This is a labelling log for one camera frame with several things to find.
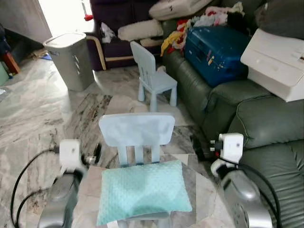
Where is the teal dotted pillow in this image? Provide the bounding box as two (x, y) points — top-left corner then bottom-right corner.
(96, 159), (193, 226)

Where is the dark green leather sofa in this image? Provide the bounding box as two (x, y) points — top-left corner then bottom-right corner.
(161, 19), (304, 228)

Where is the cream pillow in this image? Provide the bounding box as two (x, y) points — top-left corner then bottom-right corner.
(117, 19), (163, 42)

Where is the pale blue child chair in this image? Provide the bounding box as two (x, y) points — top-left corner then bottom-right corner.
(130, 41), (178, 112)
(98, 113), (175, 228)

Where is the blue hard suitcase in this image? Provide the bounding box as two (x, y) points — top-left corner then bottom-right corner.
(184, 26), (251, 87)

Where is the white plastic box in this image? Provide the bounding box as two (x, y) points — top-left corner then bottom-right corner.
(240, 28), (304, 102)

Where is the white crumpled cloth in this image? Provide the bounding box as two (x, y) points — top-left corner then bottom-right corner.
(101, 23), (117, 44)

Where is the colourful clothes pile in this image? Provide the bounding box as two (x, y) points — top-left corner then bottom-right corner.
(161, 2), (245, 57)

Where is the dark grey cushion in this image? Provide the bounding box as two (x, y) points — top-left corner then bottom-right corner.
(256, 0), (304, 39)

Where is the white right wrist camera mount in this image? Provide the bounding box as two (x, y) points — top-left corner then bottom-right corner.
(218, 133), (244, 164)

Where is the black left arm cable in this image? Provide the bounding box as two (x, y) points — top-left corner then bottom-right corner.
(9, 146), (61, 226)

